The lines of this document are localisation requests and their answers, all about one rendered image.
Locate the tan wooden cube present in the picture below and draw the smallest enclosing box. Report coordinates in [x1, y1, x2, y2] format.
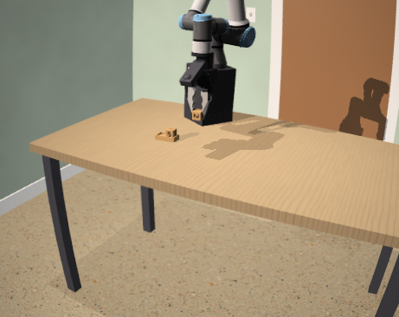
[192, 109, 204, 121]
[165, 127, 177, 138]

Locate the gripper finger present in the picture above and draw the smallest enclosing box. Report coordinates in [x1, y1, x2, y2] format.
[201, 80, 213, 117]
[184, 86, 199, 112]

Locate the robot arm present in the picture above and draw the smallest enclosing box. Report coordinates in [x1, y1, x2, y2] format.
[178, 0, 255, 87]

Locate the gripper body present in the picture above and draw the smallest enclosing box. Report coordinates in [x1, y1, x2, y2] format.
[191, 52, 217, 88]

